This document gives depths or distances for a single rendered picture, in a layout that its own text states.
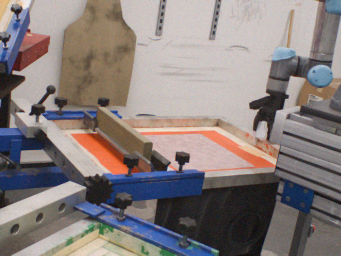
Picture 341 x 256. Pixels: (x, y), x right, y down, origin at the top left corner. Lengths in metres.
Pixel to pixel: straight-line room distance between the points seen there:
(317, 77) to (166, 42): 2.36
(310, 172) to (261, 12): 3.10
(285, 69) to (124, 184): 0.80
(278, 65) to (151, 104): 2.28
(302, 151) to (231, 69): 2.98
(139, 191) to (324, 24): 0.81
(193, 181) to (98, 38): 2.35
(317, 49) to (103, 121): 0.74
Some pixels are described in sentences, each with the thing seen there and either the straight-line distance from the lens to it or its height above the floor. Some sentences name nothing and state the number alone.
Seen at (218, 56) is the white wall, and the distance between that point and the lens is 4.32.
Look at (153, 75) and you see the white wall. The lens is 4.05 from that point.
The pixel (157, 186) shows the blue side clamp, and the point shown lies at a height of 0.98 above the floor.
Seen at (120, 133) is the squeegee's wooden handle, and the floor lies 1.03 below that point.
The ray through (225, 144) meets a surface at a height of 0.95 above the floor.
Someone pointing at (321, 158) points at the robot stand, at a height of 1.13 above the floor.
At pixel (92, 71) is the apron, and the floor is 0.79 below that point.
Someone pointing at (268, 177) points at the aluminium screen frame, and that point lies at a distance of 1.71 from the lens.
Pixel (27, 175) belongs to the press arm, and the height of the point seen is 0.91.
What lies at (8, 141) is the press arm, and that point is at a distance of 1.55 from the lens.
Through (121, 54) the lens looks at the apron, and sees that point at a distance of 3.84.
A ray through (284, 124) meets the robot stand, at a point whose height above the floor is 1.18.
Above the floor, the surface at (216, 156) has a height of 0.95.
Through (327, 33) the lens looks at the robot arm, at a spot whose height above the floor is 1.42.
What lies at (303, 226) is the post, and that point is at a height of 0.68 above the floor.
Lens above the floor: 1.54
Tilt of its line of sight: 17 degrees down
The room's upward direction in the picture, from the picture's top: 9 degrees clockwise
